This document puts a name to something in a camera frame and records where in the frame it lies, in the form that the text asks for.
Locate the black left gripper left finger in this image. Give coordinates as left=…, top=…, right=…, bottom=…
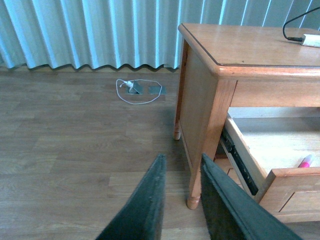
left=97, top=154, right=167, bottom=240

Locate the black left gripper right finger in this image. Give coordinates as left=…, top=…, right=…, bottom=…
left=201, top=154, right=300, bottom=240

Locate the wooden drawer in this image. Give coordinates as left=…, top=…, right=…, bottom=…
left=213, top=155, right=243, bottom=188
left=220, top=116, right=320, bottom=223

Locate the pink marker with white caps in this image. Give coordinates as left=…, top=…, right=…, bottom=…
left=298, top=154, right=314, bottom=168

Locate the closed floor socket plate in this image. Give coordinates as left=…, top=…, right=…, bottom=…
left=148, top=86, right=167, bottom=95

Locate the open floor socket box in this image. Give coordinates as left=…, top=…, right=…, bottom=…
left=125, top=80, right=143, bottom=95

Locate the wooden nightstand cabinet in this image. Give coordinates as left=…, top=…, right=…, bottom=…
left=173, top=23, right=320, bottom=210

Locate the white charger adapter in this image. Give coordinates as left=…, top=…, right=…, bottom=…
left=301, top=34, right=320, bottom=48

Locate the light blue pleated curtain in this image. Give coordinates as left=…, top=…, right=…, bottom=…
left=0, top=0, right=320, bottom=69

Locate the white floor cable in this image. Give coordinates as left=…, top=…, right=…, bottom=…
left=115, top=78, right=163, bottom=105

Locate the black charger cable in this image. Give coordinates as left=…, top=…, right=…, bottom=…
left=282, top=6, right=320, bottom=43

